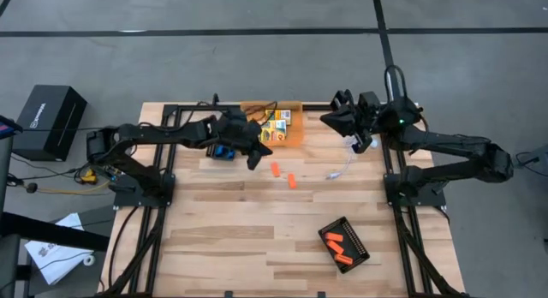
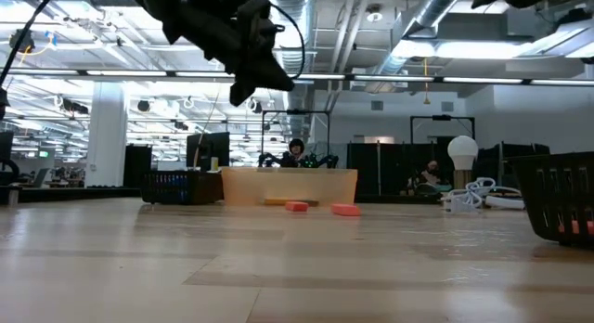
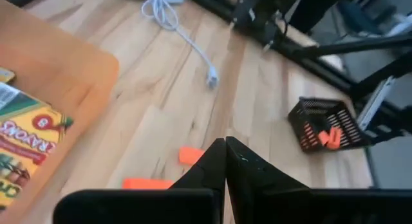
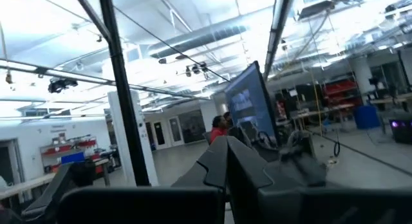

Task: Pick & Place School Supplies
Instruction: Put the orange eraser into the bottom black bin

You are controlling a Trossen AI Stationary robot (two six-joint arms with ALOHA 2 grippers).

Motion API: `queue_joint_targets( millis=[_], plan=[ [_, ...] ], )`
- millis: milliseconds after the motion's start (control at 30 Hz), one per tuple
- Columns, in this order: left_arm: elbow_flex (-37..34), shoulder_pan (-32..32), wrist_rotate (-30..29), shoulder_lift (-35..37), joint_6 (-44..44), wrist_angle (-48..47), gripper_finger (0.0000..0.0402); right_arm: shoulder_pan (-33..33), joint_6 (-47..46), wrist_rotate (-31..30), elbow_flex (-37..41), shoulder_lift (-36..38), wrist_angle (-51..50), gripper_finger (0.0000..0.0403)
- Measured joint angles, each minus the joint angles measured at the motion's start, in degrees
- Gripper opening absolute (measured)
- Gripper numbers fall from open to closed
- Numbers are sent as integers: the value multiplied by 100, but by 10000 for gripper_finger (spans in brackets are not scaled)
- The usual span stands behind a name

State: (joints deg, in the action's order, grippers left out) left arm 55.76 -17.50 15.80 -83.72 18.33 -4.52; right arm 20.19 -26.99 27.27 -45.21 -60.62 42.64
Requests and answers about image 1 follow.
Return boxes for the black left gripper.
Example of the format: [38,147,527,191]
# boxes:
[212,108,274,171]

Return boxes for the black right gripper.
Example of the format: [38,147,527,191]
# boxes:
[319,89,389,155]

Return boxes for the yellow green crayon box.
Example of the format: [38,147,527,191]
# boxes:
[259,119,288,134]
[259,130,288,142]
[264,109,293,126]

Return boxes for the orange translucent plastic bin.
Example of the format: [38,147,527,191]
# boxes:
[239,100,306,148]

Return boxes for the blue black small device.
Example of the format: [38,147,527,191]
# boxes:
[205,142,240,162]

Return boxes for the black mesh basket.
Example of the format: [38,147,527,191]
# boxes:
[317,216,372,275]

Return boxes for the black cardboard box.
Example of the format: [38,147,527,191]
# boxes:
[11,84,88,162]

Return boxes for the black metal stand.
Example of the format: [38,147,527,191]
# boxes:
[0,134,111,298]

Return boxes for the white paper sheets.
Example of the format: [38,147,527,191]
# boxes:
[24,212,95,286]

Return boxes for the dark screen device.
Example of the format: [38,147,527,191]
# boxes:
[0,114,23,140]

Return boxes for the black aluminium table frame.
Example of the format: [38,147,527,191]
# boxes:
[97,90,472,298]

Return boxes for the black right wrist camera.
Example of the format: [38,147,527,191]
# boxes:
[357,91,383,116]

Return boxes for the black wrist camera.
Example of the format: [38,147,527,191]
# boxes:
[222,111,248,130]
[357,91,383,116]

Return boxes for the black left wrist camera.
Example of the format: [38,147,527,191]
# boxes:
[222,111,248,130]

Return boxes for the white power cable with switch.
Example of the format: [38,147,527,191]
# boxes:
[325,134,366,181]

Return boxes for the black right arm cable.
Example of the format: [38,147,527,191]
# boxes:
[383,64,408,104]

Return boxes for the yellow floor cable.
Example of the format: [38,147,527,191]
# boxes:
[37,168,113,195]

